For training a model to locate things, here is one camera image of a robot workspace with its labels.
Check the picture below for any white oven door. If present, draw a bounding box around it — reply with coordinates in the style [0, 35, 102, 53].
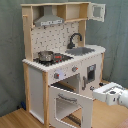
[49, 86, 93, 128]

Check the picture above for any black toy faucet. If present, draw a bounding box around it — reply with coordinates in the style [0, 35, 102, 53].
[67, 33, 83, 49]

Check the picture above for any wooden toy kitchen unit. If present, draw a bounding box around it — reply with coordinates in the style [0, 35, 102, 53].
[22, 2, 105, 128]

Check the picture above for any right red stove knob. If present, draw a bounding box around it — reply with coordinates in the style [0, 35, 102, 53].
[72, 66, 78, 72]

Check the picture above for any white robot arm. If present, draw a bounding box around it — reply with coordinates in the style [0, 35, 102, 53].
[93, 82, 128, 109]

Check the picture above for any left red stove knob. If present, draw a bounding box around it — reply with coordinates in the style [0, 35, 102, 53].
[54, 73, 60, 79]

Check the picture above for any red stove knob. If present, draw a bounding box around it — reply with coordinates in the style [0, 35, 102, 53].
[54, 73, 60, 79]
[72, 66, 78, 72]

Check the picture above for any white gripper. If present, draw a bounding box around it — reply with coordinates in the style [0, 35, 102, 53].
[92, 82, 124, 105]

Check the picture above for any grey range hood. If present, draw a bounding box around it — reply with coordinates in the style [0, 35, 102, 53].
[34, 5, 64, 27]

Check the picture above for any grey toy sink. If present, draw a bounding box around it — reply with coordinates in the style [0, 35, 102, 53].
[66, 47, 94, 56]

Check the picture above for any white fridge door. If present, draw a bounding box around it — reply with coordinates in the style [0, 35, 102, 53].
[79, 55, 102, 98]

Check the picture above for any white microwave door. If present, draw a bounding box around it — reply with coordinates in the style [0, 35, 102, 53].
[90, 3, 105, 22]

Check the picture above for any black toy stovetop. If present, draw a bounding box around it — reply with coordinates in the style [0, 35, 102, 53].
[34, 53, 71, 67]

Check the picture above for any silver toy pot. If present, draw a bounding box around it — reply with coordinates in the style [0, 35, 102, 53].
[38, 51, 54, 61]

